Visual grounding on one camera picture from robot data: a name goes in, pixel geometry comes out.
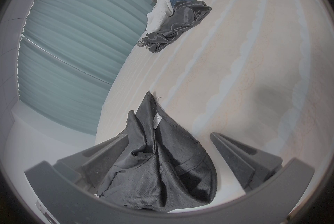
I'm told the black T-shirt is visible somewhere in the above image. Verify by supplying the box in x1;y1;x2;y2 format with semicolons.
95;91;218;211

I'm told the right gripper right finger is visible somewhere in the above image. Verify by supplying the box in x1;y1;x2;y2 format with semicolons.
210;132;283;191

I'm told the blue-green curtain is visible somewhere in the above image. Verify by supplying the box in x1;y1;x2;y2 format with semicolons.
22;0;160;85
16;36;113;137

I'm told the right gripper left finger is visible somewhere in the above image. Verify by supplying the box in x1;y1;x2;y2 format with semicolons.
56;134;129;192

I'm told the bed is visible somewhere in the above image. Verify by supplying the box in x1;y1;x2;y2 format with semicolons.
95;0;334;205

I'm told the black satin garment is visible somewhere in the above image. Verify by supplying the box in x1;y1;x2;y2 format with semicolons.
136;0;212;53

